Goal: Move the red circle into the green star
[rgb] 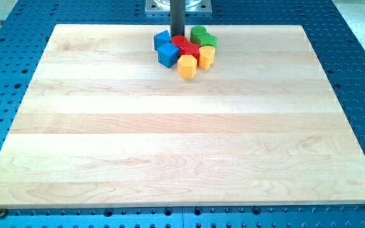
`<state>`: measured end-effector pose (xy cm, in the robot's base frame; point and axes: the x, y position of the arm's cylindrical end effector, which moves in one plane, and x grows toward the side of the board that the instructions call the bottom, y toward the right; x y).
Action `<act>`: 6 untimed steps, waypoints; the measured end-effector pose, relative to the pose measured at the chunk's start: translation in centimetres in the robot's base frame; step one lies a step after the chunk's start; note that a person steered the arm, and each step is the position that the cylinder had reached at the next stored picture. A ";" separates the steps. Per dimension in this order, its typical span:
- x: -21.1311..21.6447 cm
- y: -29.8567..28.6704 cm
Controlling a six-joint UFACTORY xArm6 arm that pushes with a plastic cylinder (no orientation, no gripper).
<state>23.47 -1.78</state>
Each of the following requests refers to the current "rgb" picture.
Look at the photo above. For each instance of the yellow hexagon block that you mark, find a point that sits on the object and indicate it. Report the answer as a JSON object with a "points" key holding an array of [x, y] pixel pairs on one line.
{"points": [[187, 66]]}

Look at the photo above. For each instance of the red circle block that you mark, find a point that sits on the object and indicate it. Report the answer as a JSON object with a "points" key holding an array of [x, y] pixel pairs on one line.
{"points": [[179, 40]]}

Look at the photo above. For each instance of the green star block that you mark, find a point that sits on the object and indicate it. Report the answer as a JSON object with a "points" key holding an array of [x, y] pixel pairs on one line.
{"points": [[207, 40]]}

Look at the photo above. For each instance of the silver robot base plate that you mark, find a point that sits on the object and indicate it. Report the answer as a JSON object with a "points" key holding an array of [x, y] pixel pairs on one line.
{"points": [[162, 7]]}

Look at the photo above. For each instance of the red star block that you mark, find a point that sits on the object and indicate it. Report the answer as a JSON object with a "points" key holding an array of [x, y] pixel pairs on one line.
{"points": [[190, 49]]}

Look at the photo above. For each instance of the blue cube block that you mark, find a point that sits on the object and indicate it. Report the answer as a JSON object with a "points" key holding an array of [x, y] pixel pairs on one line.
{"points": [[168, 54]]}

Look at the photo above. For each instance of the light wooden board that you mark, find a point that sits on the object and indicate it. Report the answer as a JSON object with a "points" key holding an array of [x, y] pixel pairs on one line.
{"points": [[103, 124]]}

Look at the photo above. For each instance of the green circle block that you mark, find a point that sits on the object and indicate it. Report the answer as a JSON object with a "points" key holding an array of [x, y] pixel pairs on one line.
{"points": [[196, 32]]}

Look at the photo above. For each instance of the yellow cylinder block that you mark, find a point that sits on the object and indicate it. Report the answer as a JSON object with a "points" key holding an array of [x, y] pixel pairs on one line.
{"points": [[207, 55]]}

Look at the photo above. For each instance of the blue perforated table plate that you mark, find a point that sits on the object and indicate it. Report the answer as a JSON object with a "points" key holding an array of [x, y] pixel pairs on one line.
{"points": [[336, 30]]}

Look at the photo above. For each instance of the blue triangle block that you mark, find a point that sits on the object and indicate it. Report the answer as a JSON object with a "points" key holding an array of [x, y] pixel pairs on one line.
{"points": [[161, 39]]}

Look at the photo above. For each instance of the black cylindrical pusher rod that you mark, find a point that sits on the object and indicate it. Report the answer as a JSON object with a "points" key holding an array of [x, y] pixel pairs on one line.
{"points": [[177, 17]]}

